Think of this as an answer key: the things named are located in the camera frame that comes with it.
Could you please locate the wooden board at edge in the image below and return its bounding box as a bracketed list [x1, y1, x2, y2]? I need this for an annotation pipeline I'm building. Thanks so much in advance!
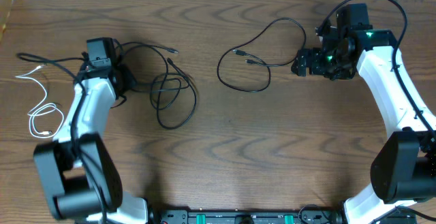
[0, 0, 14, 39]

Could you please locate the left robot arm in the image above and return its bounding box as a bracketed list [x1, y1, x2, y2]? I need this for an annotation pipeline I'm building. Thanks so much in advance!
[33, 37, 149, 223]

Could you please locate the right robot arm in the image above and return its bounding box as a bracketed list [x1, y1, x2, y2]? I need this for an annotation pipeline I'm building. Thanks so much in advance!
[291, 3, 435, 223]

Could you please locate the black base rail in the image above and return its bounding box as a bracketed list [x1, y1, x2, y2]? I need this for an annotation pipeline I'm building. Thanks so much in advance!
[149, 205, 347, 224]

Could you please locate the black usb cable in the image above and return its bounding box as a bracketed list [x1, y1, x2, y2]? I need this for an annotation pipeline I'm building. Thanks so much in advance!
[115, 41, 198, 131]
[216, 17, 307, 93]

